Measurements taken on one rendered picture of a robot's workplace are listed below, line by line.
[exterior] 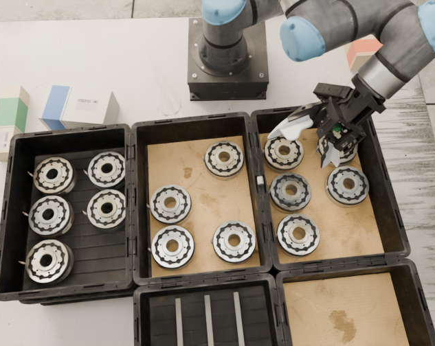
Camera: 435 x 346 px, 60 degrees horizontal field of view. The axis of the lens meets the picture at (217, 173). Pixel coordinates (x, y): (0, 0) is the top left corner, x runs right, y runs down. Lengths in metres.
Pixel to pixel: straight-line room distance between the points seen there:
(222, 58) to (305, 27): 0.53
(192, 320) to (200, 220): 0.23
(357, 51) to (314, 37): 0.68
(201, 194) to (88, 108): 0.45
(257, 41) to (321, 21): 0.61
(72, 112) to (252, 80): 0.55
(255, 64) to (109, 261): 0.71
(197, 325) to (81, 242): 0.35
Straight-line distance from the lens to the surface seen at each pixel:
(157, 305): 0.94
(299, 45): 0.66
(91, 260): 1.00
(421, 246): 1.20
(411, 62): 0.70
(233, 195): 0.98
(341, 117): 0.72
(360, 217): 1.02
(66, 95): 1.26
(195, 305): 0.93
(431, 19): 0.70
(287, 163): 0.99
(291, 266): 0.85
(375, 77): 0.71
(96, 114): 1.20
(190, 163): 1.02
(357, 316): 0.97
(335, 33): 0.69
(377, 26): 0.74
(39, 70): 1.48
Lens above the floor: 1.76
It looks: 67 degrees down
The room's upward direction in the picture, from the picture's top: 4 degrees counter-clockwise
